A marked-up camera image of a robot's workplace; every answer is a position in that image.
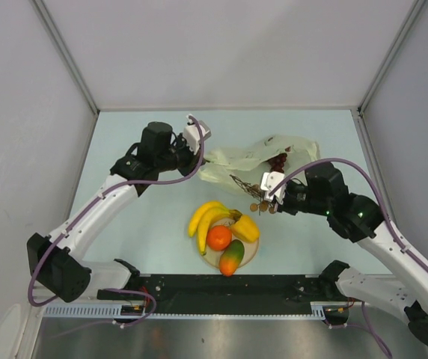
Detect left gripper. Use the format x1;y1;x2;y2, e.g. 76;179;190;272
156;132;205;179

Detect brown fake longan bunch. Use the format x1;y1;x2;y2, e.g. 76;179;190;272
230;174;276;214

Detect yellow fake bell pepper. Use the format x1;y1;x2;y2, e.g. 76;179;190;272
230;215;260;243

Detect pale green plastic bag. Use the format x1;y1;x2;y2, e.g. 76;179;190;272
198;135;320;194

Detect yellow fake banana bunch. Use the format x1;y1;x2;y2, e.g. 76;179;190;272
188;200;242;257

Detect small orange fake fruit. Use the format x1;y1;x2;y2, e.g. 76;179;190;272
218;239;245;277

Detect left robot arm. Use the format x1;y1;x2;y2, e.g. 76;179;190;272
27;115;211;307

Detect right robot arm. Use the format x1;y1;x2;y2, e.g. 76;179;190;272
260;158;428;346

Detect fake dark grapes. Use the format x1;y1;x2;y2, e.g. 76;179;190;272
267;153;287;173

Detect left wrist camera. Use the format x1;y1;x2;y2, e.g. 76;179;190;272
182;114;212;154

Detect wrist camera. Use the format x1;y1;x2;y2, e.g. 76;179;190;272
182;114;212;154
260;171;286;204

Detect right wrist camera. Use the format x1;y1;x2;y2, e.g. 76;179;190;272
260;171;286;204

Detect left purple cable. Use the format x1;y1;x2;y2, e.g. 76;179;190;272
28;115;206;337

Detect purple cable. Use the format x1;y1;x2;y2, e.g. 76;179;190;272
269;157;428;359
28;115;206;337

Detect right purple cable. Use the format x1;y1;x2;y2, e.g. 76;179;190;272
269;157;428;359

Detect white cable duct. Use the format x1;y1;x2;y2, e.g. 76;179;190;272
43;302;328;320

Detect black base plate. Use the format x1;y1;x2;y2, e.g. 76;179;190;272
124;274;347;316

